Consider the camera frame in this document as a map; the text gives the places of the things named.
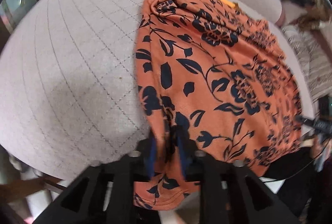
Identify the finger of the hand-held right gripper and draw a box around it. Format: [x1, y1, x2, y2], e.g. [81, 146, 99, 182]
[296, 114, 332, 134]

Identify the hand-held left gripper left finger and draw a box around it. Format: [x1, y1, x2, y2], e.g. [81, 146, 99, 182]
[34, 132, 159, 224]

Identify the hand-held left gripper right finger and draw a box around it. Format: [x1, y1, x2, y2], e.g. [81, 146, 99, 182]
[176, 132, 303, 224]

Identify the orange floral shirt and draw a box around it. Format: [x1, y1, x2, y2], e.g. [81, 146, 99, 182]
[133, 0, 304, 210]

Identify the small striped floral cushion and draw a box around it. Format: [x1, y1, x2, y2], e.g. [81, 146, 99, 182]
[281, 25, 332, 104]

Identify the person's black clothing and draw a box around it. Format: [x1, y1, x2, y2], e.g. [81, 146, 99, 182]
[259, 146, 323, 224]

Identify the brown patterned scarf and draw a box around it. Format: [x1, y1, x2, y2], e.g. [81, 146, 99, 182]
[296, 0, 332, 31]

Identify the brown wooden furniture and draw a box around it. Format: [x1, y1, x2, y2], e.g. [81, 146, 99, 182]
[0, 176, 65, 207]

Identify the black cable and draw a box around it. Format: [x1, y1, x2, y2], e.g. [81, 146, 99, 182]
[261, 139, 331, 183]

